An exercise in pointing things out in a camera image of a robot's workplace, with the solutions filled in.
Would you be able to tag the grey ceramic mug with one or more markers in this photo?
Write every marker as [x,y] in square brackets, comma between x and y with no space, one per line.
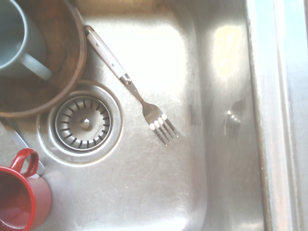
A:
[9,36]

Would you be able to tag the metal sink drain strainer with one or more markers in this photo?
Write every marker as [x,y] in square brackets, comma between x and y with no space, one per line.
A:
[83,122]

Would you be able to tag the brown wooden bowl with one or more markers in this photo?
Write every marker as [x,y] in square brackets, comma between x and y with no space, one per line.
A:
[66,48]

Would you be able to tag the plain stainless steel utensil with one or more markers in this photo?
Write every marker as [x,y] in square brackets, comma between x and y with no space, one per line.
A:
[18,142]

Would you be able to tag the red enamel mug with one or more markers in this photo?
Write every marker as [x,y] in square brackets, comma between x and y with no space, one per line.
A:
[14,197]

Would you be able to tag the stainless steel double sink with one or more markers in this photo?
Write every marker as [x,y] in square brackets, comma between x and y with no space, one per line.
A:
[156,183]

